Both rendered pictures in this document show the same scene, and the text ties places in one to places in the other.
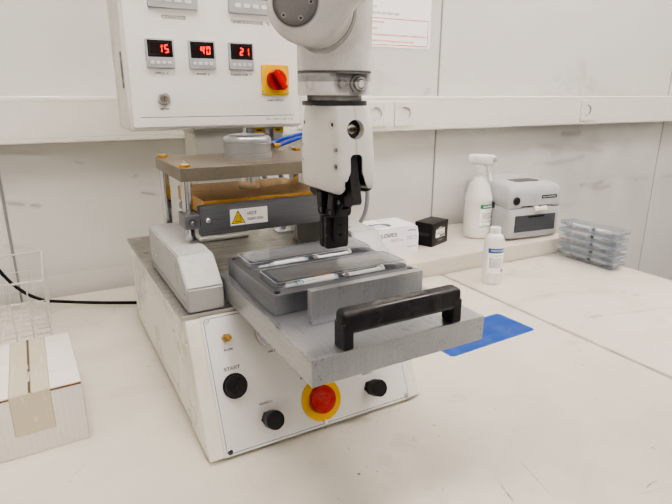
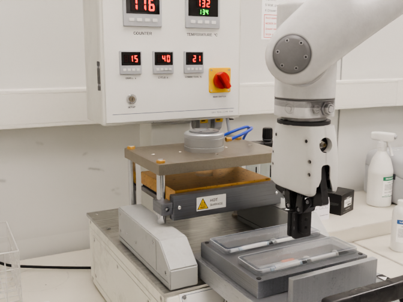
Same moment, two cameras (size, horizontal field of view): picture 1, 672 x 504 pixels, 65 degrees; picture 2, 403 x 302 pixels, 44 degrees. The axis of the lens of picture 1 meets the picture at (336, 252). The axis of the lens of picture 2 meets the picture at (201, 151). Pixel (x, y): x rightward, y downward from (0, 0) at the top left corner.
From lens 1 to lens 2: 17 cm
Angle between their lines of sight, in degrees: 6
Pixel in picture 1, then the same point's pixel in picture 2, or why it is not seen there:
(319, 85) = (297, 110)
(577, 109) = not seen: outside the picture
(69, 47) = (38, 48)
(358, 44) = (329, 79)
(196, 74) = (158, 78)
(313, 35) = (303, 79)
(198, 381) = not seen: outside the picture
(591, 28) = not seen: outside the picture
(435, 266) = (347, 234)
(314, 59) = (293, 90)
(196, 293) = (177, 273)
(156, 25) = (129, 40)
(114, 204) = (66, 178)
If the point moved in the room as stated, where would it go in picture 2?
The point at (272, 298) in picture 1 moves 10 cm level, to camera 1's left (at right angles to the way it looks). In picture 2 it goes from (255, 283) to (181, 283)
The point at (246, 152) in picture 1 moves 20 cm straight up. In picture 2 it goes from (205, 147) to (205, 39)
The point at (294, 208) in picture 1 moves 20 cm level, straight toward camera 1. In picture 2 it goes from (247, 195) to (267, 232)
